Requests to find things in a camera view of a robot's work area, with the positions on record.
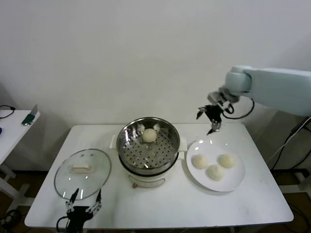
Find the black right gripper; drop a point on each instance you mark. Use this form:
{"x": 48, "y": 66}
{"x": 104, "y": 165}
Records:
{"x": 214, "y": 112}

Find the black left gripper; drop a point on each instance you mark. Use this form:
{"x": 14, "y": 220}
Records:
{"x": 79, "y": 214}

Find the white steamed baozi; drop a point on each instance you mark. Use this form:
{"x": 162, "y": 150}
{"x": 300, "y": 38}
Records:
{"x": 227, "y": 160}
{"x": 149, "y": 135}
{"x": 215, "y": 172}
{"x": 200, "y": 161}

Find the pale right robot arm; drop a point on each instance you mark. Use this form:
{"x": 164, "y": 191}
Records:
{"x": 277, "y": 87}

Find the perforated steel steamer basket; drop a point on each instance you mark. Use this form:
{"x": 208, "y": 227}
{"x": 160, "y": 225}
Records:
{"x": 158, "y": 155}

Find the white round plate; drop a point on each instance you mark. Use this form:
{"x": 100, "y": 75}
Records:
{"x": 226, "y": 182}

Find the white electric cooker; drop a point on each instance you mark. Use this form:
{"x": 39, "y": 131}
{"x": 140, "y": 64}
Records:
{"x": 145, "y": 180}

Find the white side table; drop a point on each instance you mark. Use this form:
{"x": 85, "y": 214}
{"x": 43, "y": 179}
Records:
{"x": 14, "y": 126}

